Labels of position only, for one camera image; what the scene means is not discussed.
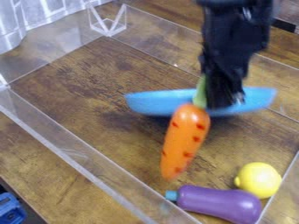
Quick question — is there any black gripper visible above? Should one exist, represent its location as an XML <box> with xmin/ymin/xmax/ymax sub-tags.
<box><xmin>202</xmin><ymin>5</ymin><xmax>274</xmax><ymax>109</ymax></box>

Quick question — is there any orange toy carrot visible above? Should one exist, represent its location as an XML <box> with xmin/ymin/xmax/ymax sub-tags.
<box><xmin>161</xmin><ymin>76</ymin><xmax>211</xmax><ymax>180</ymax></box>

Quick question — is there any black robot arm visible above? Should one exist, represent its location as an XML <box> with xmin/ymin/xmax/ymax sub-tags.
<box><xmin>195</xmin><ymin>0</ymin><xmax>275</xmax><ymax>109</ymax></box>

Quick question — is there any blue round tray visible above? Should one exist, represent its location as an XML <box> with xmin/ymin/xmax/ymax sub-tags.
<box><xmin>125</xmin><ymin>87</ymin><xmax>277</xmax><ymax>117</ymax></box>

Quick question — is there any dark baseboard strip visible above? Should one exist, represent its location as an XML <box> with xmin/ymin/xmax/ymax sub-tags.
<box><xmin>273</xmin><ymin>18</ymin><xmax>297</xmax><ymax>33</ymax></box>

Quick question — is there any yellow toy lemon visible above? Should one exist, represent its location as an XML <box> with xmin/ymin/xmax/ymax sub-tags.
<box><xmin>234</xmin><ymin>162</ymin><xmax>283</xmax><ymax>200</ymax></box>

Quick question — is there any purple toy eggplant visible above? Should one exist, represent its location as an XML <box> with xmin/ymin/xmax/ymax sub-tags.
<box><xmin>165</xmin><ymin>185</ymin><xmax>262</xmax><ymax>224</ymax></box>

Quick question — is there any white grid curtain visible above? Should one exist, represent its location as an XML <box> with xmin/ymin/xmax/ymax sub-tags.
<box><xmin>0</xmin><ymin>0</ymin><xmax>113</xmax><ymax>54</ymax></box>

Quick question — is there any blue plastic object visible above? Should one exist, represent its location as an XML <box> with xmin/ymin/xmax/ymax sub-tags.
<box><xmin>0</xmin><ymin>192</ymin><xmax>27</xmax><ymax>224</ymax></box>

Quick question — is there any clear acrylic enclosure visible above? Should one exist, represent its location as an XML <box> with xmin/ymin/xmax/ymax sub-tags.
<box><xmin>0</xmin><ymin>0</ymin><xmax>299</xmax><ymax>224</ymax></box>

